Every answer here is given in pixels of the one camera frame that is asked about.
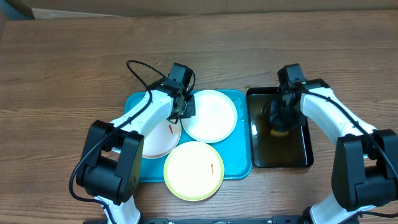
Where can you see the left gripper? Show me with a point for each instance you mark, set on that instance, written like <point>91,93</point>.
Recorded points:
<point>191,111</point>

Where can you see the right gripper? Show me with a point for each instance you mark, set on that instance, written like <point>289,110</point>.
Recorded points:
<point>280,122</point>

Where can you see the yellow green sponge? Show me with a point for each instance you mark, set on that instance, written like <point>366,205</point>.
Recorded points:
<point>278,134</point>

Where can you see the white plate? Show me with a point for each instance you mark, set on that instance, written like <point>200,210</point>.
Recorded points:
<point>215,117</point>
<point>162,140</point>

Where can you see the yellow green plate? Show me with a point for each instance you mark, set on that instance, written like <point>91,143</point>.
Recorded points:
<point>193,171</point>

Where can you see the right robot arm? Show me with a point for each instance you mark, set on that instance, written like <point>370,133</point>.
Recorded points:
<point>364,172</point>

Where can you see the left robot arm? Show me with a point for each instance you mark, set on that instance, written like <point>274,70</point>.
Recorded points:
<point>109,168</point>

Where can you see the black water tray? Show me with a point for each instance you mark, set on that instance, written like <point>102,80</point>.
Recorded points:
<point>294,150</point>

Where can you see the blue plastic tray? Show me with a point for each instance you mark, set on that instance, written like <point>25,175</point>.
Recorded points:
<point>235,150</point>

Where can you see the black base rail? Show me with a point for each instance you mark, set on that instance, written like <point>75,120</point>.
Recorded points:
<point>283,219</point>

